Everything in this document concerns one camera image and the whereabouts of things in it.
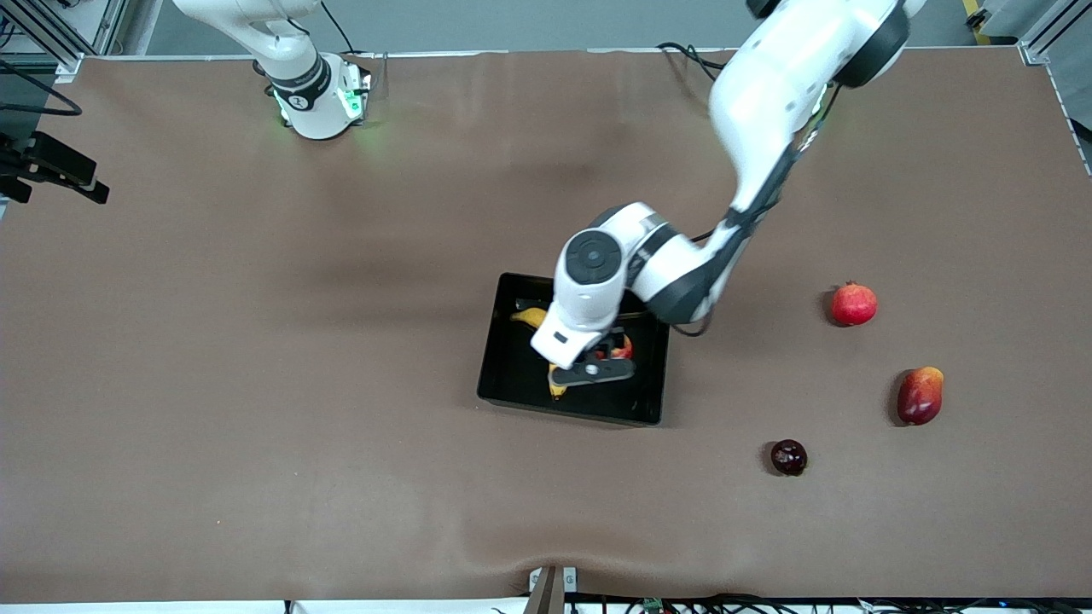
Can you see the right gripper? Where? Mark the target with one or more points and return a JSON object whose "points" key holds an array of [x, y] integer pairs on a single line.
{"points": [[53, 164]]}

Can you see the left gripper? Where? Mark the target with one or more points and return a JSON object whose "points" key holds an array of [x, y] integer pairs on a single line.
{"points": [[609, 343]]}

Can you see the red yellow apple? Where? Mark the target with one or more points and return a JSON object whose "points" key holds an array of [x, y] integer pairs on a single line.
{"points": [[624, 348]]}

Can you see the yellow banana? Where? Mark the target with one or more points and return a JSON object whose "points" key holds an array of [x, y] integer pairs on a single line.
{"points": [[531, 317]]}

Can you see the black plastic box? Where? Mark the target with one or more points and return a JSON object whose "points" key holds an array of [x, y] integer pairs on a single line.
{"points": [[512, 375]]}

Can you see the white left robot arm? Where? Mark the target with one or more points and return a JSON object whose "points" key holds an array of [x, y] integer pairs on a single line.
{"points": [[768, 85]]}

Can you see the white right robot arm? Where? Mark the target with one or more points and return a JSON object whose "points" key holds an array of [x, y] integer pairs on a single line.
{"points": [[309, 111]]}

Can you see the dark purple mangosteen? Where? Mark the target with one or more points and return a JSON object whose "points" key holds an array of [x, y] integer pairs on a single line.
{"points": [[789, 458]]}

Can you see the red pomegranate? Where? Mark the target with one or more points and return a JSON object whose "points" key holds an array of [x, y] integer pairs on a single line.
{"points": [[854, 305]]}

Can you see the brown table mat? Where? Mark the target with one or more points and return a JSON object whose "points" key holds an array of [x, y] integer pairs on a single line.
{"points": [[341, 384]]}

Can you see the red yellow mango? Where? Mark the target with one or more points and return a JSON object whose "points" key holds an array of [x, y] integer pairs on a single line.
{"points": [[920, 397]]}

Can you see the aluminium frame profile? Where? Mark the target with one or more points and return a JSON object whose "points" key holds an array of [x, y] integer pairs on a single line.
{"points": [[60, 47], [1045, 43]]}

